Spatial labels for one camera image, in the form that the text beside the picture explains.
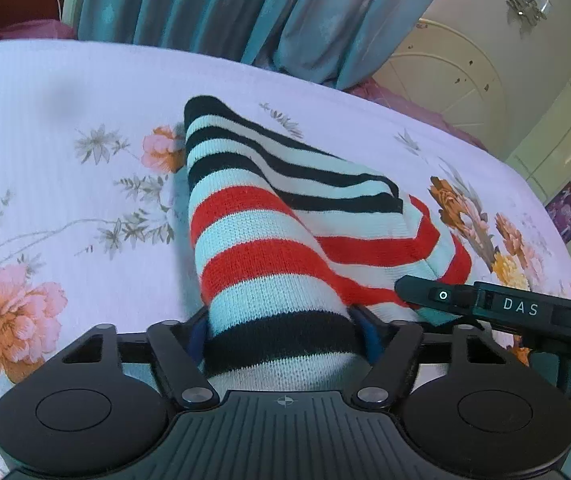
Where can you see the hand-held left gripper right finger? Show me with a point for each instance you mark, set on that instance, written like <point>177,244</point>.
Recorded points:
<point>373,341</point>

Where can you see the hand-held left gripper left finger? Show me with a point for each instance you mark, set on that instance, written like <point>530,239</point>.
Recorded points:
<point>196,346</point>

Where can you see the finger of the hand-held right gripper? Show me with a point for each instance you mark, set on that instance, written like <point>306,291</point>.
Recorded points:
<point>430,296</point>

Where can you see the striped knit sweater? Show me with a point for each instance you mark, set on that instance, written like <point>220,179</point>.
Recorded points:
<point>265,240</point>

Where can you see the floral pink bedsheet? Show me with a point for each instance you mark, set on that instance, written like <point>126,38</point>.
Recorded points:
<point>65,240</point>

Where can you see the pale green wardrobe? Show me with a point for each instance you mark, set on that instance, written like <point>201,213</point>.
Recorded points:
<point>560,125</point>

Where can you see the white arched panel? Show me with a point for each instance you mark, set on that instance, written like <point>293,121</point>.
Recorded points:
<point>445,75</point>

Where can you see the ceiling lamp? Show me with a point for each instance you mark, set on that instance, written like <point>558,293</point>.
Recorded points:
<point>528,5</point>

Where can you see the blue curtain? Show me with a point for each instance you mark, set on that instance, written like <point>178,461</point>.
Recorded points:
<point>245,10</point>

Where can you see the pink pillow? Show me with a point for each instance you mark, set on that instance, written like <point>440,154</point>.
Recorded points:
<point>25,30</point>

